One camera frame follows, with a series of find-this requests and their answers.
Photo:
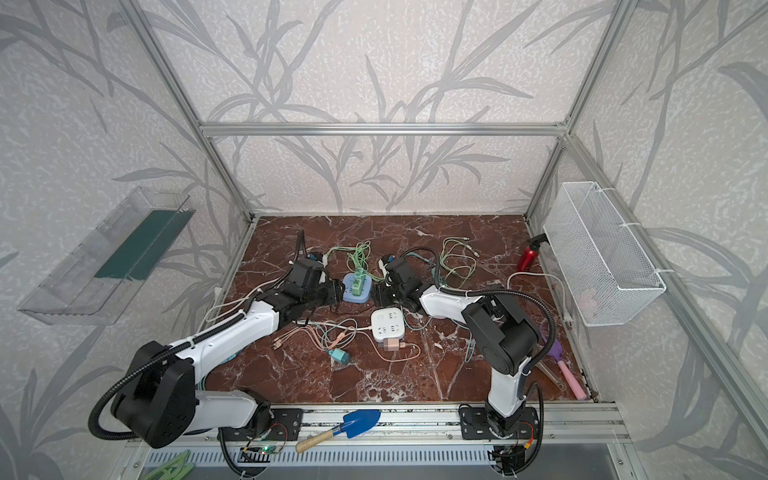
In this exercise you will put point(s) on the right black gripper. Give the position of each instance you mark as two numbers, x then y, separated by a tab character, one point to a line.
390	288

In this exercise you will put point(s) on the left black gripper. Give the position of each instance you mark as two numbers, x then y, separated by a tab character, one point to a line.
324	289

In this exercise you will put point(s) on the white power strip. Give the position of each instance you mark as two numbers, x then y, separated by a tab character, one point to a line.
387	324

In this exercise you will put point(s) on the pink plug adapter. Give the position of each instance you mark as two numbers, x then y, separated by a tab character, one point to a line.
391	344

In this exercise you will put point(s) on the teal plug adapter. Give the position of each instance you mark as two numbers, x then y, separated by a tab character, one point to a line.
340	356

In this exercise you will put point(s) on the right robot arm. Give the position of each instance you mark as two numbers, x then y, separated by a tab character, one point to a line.
512	330

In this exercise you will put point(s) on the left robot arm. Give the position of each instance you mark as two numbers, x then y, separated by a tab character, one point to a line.
159	399

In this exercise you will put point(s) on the green plug adapter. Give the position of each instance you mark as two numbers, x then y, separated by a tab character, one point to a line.
358	282

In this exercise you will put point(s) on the blue power strip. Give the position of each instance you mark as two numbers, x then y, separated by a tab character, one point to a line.
347	294

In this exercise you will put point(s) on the red spray bottle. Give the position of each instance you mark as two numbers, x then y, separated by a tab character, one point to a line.
531	252

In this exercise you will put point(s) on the blue toy shovel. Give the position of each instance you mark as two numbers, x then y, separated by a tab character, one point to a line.
354	424

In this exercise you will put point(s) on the purple plastic toy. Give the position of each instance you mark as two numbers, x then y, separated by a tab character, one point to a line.
556	352

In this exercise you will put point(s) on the green plastic clip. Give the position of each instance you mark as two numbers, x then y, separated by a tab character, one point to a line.
176	468

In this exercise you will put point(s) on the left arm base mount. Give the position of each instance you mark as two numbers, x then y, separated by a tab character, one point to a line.
283	425

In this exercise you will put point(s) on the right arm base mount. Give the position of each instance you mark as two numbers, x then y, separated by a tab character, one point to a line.
484	423

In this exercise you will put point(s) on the white wire mesh basket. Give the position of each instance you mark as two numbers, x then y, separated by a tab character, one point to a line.
610	277

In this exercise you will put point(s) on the clear plastic wall tray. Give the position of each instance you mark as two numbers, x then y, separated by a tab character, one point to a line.
95	283

